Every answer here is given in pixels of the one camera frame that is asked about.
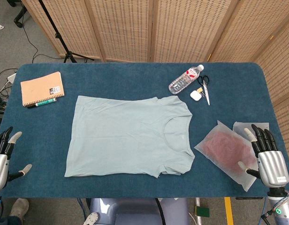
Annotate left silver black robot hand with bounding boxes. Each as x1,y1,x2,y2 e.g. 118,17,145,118
0,126,32,192

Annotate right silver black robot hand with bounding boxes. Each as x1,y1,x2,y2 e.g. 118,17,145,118
237,124,289,188

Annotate light green t-shirt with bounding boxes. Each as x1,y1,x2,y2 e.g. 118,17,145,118
64,95,196,179

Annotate empty frosted plastic bag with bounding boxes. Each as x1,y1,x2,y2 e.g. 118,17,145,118
233,121,270,143

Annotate grey shoe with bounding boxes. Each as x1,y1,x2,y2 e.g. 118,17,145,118
8,198,30,220

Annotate frosted bag with red garment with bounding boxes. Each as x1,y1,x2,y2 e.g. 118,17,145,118
194,120,258,192

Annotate green marker pen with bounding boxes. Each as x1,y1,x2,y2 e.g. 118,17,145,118
27,97,57,109

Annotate green block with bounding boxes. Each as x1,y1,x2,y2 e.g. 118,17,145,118
193,206,210,218

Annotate brown spiral notebook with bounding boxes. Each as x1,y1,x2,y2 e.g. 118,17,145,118
20,71,65,108

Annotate silver table leg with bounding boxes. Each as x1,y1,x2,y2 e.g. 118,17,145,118
195,198,203,225

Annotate clear plastic water bottle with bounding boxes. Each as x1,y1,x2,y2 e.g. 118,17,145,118
168,64,205,95

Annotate black tripod stand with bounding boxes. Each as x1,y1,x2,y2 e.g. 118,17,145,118
38,0,95,63

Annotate blue-grey robot torso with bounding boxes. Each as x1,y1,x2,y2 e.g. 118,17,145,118
83,198,190,225

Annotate black office chair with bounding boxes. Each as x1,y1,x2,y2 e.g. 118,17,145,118
13,0,28,28

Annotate blue table mat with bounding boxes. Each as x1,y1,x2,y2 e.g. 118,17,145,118
0,62,289,200

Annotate black cable bundle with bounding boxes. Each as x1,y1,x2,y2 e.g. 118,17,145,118
0,67,18,113

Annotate black-handled scissors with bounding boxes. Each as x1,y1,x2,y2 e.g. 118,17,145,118
197,75,211,106

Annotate thin black floor cable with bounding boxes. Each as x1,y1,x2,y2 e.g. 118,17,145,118
22,13,62,62

